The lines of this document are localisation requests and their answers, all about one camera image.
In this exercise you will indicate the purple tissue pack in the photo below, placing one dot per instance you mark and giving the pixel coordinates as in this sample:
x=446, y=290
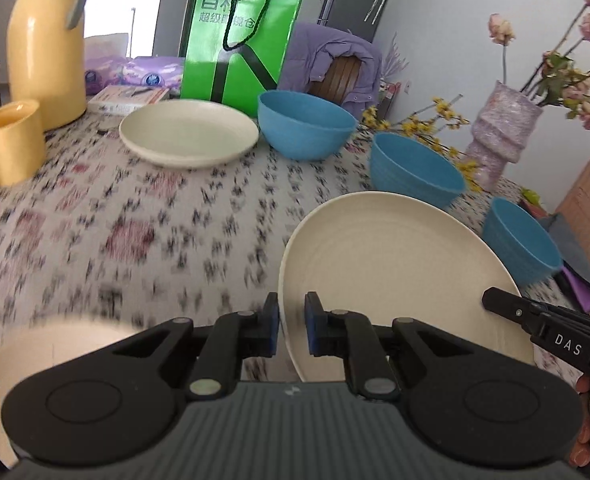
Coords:
x=148, y=71

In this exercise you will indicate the person right hand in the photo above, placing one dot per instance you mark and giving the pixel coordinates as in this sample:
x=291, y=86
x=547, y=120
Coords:
x=580, y=455

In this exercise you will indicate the cream plate back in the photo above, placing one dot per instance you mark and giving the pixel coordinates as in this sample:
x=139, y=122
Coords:
x=188, y=134

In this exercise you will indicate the green shopping bag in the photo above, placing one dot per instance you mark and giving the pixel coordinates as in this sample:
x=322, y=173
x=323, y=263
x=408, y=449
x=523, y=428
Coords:
x=236, y=50

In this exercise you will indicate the white book box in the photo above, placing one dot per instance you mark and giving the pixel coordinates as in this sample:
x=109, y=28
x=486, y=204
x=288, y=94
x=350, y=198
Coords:
x=120, y=100

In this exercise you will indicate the blue bowl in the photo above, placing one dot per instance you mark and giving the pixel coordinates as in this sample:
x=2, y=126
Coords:
x=404, y=166
x=303, y=127
x=520, y=242

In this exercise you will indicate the blue bowl right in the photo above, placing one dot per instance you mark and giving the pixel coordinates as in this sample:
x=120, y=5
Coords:
x=520, y=242

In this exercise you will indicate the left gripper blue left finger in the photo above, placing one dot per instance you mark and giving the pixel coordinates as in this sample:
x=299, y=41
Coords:
x=219, y=350

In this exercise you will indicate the yellow flower sprigs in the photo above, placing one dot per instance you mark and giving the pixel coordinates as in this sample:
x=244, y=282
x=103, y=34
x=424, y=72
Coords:
x=424, y=126

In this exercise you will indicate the blue bowl left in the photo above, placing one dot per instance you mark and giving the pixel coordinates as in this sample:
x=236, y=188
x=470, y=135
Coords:
x=303, y=127

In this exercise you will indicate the cream plate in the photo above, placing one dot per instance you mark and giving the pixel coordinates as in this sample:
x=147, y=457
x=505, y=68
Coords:
x=188, y=134
x=389, y=256
x=29, y=350

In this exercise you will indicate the yellow thermos jug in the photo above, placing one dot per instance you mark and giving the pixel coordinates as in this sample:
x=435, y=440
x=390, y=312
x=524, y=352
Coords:
x=46, y=58

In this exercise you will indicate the dried pink roses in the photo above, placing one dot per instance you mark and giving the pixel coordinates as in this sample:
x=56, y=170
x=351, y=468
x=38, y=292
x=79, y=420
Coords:
x=557, y=80

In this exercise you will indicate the wooden chair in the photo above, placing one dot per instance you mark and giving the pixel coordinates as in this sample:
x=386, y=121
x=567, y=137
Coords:
x=340, y=79

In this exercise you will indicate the folded grey purple cloths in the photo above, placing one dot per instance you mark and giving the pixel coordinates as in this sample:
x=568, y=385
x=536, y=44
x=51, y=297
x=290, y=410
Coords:
x=574, y=278

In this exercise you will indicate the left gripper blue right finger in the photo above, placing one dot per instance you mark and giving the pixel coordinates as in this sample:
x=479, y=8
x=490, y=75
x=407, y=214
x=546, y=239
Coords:
x=351, y=337

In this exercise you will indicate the purple jacket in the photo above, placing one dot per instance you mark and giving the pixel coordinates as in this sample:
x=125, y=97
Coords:
x=311, y=51

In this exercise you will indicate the pink purple vase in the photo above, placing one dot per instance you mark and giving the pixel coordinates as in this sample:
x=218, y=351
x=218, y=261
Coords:
x=500, y=133

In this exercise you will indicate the blue bowl middle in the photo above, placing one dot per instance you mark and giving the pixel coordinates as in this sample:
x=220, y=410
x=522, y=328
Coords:
x=404, y=166

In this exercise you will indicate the yellow mug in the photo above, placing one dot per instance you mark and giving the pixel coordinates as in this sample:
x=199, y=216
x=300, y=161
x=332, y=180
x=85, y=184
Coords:
x=22, y=142

